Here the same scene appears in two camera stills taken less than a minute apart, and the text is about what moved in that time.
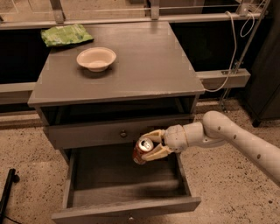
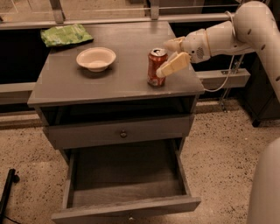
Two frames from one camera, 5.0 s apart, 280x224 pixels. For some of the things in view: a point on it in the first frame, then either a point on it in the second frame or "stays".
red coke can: (143, 146) → (157, 57)
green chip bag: (66, 34) stays
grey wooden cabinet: (106, 85) stays
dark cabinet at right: (263, 87) stays
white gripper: (176, 138) → (194, 45)
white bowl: (96, 59) stays
